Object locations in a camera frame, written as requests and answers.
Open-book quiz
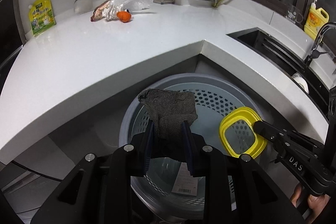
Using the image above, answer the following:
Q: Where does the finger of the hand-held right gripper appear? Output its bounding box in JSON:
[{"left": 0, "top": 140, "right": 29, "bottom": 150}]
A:
[{"left": 253, "top": 121, "right": 292, "bottom": 151}]

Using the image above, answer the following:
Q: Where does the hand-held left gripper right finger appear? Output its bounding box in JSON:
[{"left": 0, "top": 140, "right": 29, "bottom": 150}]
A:
[{"left": 181, "top": 120, "right": 306, "bottom": 224}]

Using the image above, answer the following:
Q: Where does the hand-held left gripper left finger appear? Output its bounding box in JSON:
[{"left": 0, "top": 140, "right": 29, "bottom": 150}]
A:
[{"left": 30, "top": 121, "right": 155, "bottom": 224}]

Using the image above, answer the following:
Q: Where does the yellow plastic lid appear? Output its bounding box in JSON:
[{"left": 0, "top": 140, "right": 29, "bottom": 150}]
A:
[{"left": 219, "top": 106, "right": 269, "bottom": 159}]

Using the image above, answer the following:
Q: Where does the dark grey sponge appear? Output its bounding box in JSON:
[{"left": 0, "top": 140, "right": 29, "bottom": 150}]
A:
[{"left": 138, "top": 88, "right": 198, "bottom": 161}]

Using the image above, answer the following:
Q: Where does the grey perforated plastic basket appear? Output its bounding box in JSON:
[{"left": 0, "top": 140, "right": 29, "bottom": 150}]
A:
[{"left": 119, "top": 73, "right": 272, "bottom": 216}]

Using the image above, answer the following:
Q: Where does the orange fruit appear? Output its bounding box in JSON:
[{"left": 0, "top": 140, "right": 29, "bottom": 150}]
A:
[{"left": 116, "top": 10, "right": 134, "bottom": 23}]

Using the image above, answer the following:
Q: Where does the brown snack wrapper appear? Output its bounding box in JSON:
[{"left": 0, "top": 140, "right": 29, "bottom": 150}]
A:
[{"left": 91, "top": 0, "right": 113, "bottom": 22}]

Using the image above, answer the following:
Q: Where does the person's right hand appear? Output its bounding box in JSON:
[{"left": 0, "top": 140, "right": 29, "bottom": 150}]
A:
[{"left": 290, "top": 183, "right": 328, "bottom": 224}]

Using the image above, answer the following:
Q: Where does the white bowl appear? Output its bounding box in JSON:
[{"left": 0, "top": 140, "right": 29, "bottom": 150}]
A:
[{"left": 291, "top": 72, "right": 310, "bottom": 93}]

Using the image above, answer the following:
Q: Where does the black kitchen sink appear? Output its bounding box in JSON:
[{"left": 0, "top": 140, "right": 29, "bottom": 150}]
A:
[{"left": 226, "top": 28, "right": 336, "bottom": 119}]

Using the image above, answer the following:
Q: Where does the grey base cabinet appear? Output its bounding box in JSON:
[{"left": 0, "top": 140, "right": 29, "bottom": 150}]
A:
[{"left": 147, "top": 53, "right": 252, "bottom": 98}]

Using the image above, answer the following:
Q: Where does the black sink faucet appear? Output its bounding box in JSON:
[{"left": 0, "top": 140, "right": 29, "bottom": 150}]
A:
[{"left": 304, "top": 22, "right": 336, "bottom": 64}]

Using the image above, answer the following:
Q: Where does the yellow detergent bottle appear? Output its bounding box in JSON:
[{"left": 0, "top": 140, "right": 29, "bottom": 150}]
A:
[{"left": 304, "top": 0, "right": 329, "bottom": 39}]

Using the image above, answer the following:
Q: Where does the printed glass cup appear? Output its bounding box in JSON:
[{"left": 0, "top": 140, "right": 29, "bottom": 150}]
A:
[{"left": 286, "top": 2, "right": 303, "bottom": 24}]

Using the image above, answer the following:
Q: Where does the yellow green seasoning pouch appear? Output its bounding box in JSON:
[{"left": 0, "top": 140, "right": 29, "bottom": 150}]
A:
[{"left": 28, "top": 0, "right": 57, "bottom": 37}]

